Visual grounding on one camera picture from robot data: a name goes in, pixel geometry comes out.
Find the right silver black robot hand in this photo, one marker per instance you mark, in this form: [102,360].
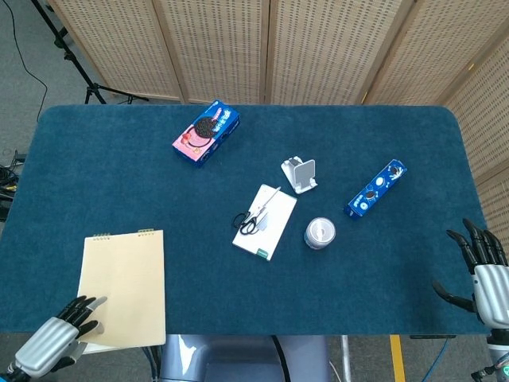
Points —
[491,288]

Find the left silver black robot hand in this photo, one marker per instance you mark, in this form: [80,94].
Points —
[55,338]

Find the beige notepad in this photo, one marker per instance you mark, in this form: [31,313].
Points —
[127,282]

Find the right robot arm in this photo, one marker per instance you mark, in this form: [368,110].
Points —
[495,354]

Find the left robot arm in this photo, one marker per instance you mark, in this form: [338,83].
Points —
[12,374]

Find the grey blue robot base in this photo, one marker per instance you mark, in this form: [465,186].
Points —
[238,358]

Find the long blue Oreo box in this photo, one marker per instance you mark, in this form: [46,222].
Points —
[377,189]

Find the silver drink can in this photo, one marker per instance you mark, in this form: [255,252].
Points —
[319,233]

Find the dark blue table mat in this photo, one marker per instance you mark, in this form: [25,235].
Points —
[246,286]

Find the white phone stand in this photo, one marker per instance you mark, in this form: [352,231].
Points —
[301,173]

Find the pink blue Oreo box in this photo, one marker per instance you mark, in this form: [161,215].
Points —
[205,132]

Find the black tripod stand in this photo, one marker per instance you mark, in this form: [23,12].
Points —
[67,51]

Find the wooden perforated folding screen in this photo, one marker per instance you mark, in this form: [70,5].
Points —
[278,47]

